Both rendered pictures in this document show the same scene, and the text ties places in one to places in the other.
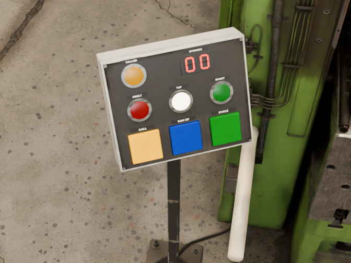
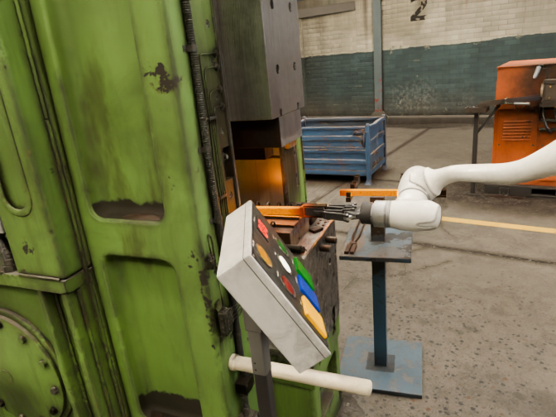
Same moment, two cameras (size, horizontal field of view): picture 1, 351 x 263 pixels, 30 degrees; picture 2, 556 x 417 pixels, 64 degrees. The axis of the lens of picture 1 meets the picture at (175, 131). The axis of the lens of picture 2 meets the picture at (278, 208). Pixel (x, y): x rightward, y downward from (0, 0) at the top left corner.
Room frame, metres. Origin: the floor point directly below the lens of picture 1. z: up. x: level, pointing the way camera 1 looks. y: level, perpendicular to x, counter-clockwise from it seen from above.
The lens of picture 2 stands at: (0.74, 0.88, 1.54)
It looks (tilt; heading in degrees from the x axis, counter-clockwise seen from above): 19 degrees down; 285
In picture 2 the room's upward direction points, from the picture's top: 6 degrees counter-clockwise
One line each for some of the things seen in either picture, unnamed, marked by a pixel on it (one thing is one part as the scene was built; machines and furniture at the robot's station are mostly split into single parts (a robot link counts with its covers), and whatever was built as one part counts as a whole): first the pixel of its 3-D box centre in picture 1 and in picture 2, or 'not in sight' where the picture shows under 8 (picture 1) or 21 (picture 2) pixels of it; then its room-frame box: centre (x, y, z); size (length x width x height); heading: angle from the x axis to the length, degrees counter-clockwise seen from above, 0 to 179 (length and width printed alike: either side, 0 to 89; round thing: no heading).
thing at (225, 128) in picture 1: (225, 128); (302, 275); (0.96, -0.12, 1.01); 0.07 x 0.05 x 0.07; 106
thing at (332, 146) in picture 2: not in sight; (333, 147); (1.40, -4.79, 0.36); 1.20 x 0.80 x 0.72; 165
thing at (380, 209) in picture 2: not in sight; (381, 213); (0.76, -0.54, 1.02); 0.09 x 0.06 x 0.09; 81
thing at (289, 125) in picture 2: not in sight; (235, 128); (1.25, -0.59, 1.32); 0.42 x 0.20 x 0.10; 171
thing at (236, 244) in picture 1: (243, 192); (299, 374); (1.01, -0.20, 0.62); 0.44 x 0.05 x 0.05; 171
